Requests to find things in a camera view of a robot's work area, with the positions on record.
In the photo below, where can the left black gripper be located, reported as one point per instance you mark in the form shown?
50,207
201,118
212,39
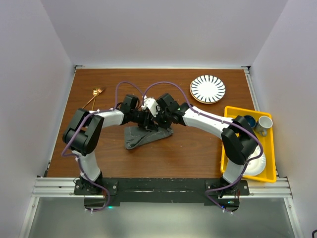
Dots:
148,124

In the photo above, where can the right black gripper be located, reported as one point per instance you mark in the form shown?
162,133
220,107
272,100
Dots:
163,126

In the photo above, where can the grey cloth napkin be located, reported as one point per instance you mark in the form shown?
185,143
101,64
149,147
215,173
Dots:
135,136

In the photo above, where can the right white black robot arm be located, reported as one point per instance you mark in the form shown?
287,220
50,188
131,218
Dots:
238,139

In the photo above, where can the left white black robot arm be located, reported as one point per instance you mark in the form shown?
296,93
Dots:
82,135

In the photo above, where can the gold fork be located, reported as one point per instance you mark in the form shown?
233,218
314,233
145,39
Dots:
102,89

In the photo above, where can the striped blue white plate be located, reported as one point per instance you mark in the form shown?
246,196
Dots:
207,89

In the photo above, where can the gold spoon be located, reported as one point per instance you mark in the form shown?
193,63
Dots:
90,99

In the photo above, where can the dark blue mug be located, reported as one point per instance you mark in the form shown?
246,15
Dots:
251,120

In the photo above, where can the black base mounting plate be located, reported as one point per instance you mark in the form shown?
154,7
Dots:
113,192

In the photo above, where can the white grey mug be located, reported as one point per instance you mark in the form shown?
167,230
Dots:
263,124

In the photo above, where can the white paper plate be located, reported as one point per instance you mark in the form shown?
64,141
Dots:
256,166

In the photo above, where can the yellow plastic tray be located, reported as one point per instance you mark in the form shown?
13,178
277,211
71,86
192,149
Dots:
269,173

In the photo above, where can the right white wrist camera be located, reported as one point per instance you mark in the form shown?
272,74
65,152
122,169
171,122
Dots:
151,105

